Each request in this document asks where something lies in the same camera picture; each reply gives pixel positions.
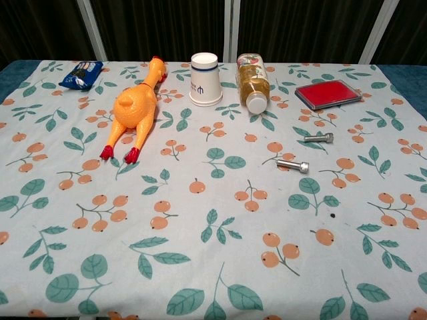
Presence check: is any white screen frame post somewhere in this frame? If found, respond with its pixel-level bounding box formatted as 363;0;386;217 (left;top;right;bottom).
75;0;108;63
358;0;400;65
222;0;242;63

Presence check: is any blue cookie packet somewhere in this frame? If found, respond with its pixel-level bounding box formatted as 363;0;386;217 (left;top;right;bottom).
58;60;104;91

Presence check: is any white paper cup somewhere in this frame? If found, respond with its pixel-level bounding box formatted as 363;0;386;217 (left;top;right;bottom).
189;52;224;107

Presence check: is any silver bolt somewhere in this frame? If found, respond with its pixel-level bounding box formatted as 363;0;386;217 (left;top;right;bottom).
303;132;335;145
276;158;310;175

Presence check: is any floral print tablecloth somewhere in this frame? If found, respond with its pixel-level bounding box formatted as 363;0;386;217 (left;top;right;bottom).
0;59;427;320

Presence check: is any red ink pad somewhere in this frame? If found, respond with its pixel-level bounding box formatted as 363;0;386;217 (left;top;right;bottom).
294;79;364;111

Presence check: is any yellow rubber chicken toy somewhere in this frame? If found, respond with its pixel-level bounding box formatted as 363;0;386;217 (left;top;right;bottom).
99;55;168;165

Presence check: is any tea bottle with white cap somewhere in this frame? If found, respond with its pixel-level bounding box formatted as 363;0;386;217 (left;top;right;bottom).
236;52;272;115

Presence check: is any dark curtain panel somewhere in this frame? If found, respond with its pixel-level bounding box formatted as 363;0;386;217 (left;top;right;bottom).
0;0;96;67
373;0;427;66
87;0;231;63
238;0;384;65

